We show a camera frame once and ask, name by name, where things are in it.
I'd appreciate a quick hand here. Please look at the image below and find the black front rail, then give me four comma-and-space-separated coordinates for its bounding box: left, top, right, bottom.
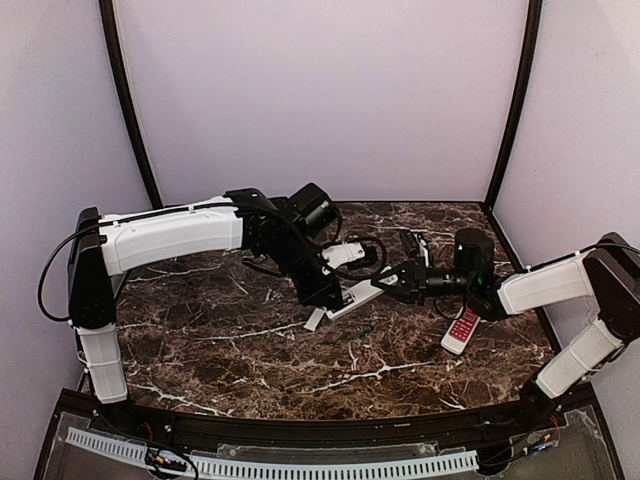
132, 405, 519, 448

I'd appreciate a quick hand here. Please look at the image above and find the right black frame post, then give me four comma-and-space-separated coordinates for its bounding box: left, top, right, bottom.
484, 0, 543, 211

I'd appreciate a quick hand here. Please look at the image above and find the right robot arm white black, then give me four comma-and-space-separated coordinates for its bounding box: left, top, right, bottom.
371, 228, 639, 430

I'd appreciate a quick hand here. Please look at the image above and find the white slotted cable duct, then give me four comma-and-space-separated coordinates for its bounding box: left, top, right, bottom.
64, 427, 479, 479

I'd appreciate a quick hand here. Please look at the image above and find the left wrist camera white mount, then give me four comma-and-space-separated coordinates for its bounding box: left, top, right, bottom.
322, 242, 366, 269

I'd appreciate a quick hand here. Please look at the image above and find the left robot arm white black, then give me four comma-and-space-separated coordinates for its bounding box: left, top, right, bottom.
62, 183, 343, 405

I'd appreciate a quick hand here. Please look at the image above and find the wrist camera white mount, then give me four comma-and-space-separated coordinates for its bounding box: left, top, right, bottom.
322, 242, 366, 269
399, 229, 432, 267

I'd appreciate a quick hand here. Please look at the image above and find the white battery cover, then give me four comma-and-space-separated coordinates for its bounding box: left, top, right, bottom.
304, 308, 325, 332

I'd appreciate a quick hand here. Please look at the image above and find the white air conditioner remote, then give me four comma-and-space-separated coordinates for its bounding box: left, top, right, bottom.
325, 280, 385, 320

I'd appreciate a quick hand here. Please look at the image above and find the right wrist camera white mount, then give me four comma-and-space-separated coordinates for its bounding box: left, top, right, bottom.
399, 229, 432, 267

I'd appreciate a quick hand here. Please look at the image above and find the left black frame post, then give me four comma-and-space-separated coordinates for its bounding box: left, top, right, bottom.
98, 0, 163, 209

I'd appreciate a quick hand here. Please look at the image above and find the black frame post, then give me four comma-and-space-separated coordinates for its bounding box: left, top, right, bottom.
484, 0, 543, 211
98, 0, 163, 209

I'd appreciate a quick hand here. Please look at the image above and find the red white remote control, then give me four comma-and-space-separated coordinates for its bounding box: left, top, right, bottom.
440, 308, 480, 355

